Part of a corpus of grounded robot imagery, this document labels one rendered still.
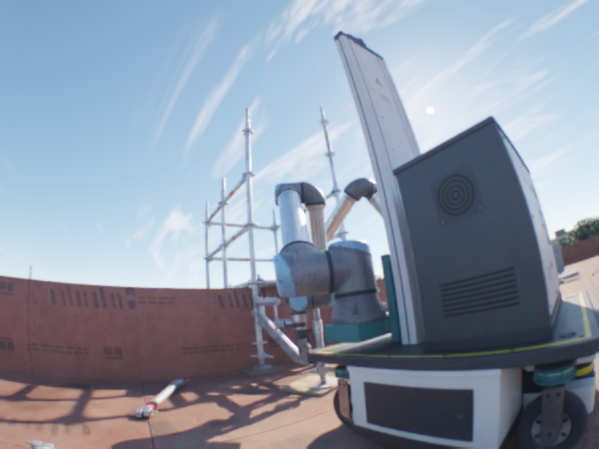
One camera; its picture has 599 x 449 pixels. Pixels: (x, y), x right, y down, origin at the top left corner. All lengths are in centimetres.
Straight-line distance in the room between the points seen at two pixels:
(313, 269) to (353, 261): 13
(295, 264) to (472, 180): 57
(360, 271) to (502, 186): 50
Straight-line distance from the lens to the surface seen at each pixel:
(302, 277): 86
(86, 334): 223
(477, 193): 69
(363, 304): 88
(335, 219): 164
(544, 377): 68
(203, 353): 227
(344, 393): 103
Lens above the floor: 49
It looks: 17 degrees up
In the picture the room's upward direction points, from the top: 6 degrees counter-clockwise
